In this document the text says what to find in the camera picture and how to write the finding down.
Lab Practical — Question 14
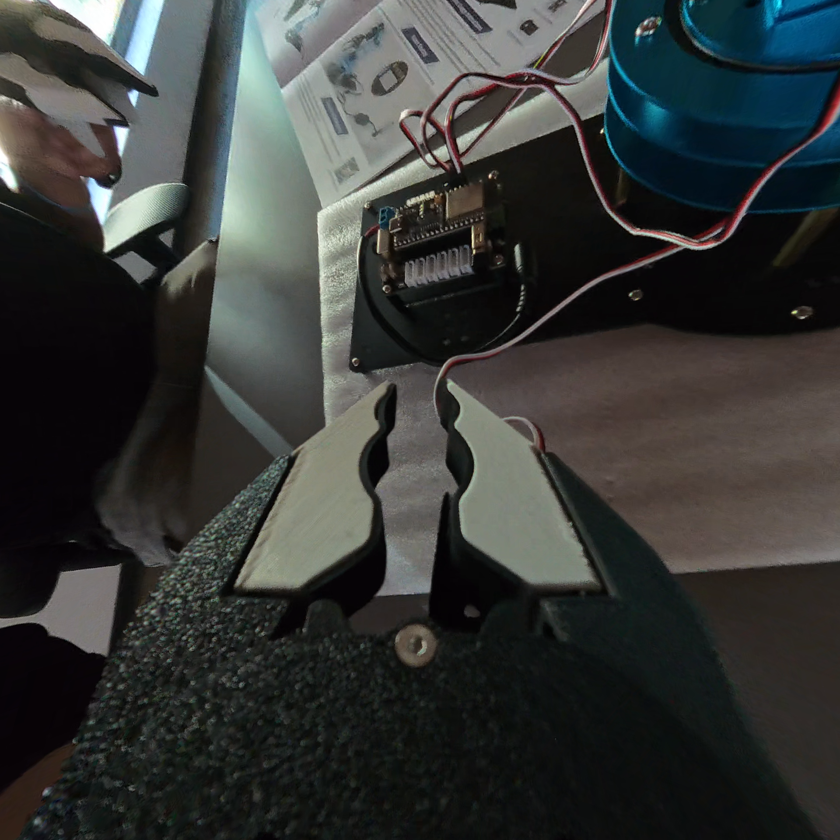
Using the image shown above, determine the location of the white foam sheet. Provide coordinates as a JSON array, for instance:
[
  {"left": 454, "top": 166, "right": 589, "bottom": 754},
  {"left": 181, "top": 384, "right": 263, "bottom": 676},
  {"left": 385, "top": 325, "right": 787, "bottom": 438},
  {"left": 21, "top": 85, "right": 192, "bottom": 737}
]
[{"left": 317, "top": 79, "right": 840, "bottom": 597}]

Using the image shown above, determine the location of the person's left hand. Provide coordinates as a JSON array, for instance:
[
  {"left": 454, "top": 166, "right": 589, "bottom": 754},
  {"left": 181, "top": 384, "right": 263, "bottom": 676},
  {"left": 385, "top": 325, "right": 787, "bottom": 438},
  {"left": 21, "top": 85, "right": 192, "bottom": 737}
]
[{"left": 0, "top": 95, "right": 126, "bottom": 252}]

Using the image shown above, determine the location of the dark desk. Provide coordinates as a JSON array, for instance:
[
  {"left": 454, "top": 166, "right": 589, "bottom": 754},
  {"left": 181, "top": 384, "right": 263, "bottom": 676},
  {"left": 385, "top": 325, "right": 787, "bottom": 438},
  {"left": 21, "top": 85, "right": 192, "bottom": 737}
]
[{"left": 197, "top": 0, "right": 840, "bottom": 837}]

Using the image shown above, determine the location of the long red white servo wire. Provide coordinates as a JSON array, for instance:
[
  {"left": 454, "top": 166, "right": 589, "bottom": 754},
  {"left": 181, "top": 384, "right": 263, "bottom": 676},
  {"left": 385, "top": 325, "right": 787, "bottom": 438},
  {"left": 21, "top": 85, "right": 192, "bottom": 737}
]
[{"left": 433, "top": 108, "right": 840, "bottom": 455}]

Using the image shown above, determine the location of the printed instruction sheet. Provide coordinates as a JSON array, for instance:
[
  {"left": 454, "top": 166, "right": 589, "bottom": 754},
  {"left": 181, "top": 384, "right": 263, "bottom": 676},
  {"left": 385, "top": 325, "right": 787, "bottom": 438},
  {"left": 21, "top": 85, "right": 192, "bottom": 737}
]
[{"left": 252, "top": 0, "right": 608, "bottom": 209}]

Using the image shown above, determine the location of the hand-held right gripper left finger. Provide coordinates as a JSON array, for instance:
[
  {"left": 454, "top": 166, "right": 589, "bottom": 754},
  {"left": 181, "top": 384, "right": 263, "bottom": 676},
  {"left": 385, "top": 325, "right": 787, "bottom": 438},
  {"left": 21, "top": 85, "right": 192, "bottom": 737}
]
[{"left": 231, "top": 382, "right": 399, "bottom": 619}]

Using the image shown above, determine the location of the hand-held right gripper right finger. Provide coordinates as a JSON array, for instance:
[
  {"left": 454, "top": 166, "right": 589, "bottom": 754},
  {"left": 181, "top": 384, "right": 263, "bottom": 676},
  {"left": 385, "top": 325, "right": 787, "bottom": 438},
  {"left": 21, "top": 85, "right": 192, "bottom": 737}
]
[{"left": 428, "top": 381, "right": 603, "bottom": 634}]

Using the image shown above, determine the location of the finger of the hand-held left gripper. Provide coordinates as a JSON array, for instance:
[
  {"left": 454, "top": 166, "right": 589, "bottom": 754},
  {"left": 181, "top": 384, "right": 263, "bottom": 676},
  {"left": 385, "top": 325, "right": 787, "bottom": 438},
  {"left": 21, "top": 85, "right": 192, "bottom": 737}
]
[
  {"left": 0, "top": 0, "right": 160, "bottom": 99},
  {"left": 0, "top": 54, "right": 131, "bottom": 160}
]

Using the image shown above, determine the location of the small circuit board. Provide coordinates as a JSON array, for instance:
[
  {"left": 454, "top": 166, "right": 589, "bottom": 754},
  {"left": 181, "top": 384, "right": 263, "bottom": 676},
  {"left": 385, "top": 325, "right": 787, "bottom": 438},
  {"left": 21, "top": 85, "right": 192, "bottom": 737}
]
[{"left": 376, "top": 169, "right": 510, "bottom": 294}]

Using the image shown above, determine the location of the black electronics control board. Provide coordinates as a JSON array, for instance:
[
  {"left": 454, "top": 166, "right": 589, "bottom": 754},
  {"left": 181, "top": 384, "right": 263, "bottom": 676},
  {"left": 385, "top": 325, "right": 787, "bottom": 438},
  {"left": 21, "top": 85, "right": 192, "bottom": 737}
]
[{"left": 357, "top": 226, "right": 538, "bottom": 368}]

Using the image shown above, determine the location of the person's dark clothing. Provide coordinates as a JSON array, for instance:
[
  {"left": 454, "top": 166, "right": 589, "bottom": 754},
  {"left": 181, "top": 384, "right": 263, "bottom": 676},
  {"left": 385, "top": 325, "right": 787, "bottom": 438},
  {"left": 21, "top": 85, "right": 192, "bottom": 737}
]
[{"left": 0, "top": 187, "right": 161, "bottom": 621}]

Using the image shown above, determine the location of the grey chair armrest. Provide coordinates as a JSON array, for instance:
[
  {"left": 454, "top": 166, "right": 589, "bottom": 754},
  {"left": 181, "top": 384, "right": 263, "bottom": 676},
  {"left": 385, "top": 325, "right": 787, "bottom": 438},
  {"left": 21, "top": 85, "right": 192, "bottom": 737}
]
[{"left": 104, "top": 182, "right": 193, "bottom": 265}]

